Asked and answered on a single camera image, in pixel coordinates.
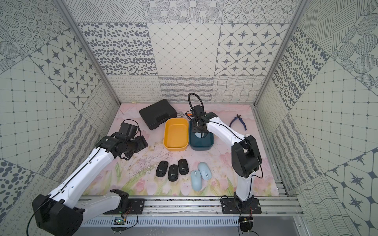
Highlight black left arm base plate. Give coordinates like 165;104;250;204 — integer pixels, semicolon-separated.
103;198;145;215

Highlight black mouse blue mice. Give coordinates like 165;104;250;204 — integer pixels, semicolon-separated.
178;158;189;176

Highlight black plastic tool case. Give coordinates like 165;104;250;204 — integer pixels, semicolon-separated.
139;99;177;130

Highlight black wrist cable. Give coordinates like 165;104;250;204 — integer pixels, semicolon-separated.
122;118;142;138
185;92;205;122

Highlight light blue mouse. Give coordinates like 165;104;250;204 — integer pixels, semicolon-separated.
198;162;212;181
191;170;202;191

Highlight teal plastic storage box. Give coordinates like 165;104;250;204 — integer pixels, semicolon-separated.
189;121;214;151

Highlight yellow plastic storage box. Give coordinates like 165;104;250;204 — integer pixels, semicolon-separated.
163;118;189;151

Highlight aluminium front rail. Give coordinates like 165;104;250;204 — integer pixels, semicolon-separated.
75;195;305;218

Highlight black right controller box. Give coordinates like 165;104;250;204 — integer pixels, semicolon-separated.
239;216;254;233

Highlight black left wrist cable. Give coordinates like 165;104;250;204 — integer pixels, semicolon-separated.
122;118;142;138

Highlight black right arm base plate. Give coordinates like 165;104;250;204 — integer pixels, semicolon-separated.
220;197;262;215

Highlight blue handled pliers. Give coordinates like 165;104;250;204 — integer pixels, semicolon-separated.
229;114;248;131

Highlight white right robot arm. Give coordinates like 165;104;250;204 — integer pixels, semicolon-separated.
188;105;262;203

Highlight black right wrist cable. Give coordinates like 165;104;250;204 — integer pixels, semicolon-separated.
185;92;205;122

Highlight green circuit board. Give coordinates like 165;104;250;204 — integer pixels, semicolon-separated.
111;218;127;233

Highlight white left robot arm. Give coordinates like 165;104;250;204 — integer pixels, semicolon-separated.
32;119;148;236

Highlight white perforated cable tray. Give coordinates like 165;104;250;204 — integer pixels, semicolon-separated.
82;216;239;227

